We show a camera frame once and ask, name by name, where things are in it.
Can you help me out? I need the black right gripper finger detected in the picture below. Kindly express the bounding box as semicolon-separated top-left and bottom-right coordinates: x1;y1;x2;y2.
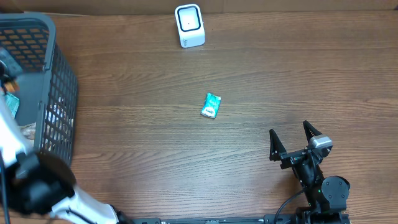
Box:
269;129;287;156
303;120;322;142

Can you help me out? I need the teal tissue pack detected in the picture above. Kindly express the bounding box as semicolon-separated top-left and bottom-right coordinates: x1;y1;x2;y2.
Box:
200;93;221;119

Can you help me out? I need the clear bagged bread snack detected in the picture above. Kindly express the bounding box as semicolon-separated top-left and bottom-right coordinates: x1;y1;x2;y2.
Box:
19;123;36;140

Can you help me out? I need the teal wet wipes pack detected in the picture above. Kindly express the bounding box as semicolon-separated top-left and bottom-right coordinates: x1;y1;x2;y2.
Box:
4;93;20;118

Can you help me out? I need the orange tissue pack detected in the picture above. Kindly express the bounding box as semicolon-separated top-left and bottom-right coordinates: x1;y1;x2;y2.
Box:
1;81;19;94

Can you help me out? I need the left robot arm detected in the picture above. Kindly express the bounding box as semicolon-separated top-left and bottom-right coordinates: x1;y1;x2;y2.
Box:
1;49;129;223

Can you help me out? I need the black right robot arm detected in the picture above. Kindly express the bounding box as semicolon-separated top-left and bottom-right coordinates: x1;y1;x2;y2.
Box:
264;120;350;224

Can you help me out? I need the white barcode scanner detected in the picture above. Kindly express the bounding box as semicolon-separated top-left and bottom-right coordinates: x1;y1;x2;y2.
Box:
175;4;206;49

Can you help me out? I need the grey plastic shopping basket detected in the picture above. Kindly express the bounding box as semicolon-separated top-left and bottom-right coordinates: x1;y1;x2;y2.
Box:
1;12;78;164

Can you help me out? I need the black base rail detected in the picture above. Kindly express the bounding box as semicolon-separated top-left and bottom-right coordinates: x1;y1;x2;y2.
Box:
132;214;351;224

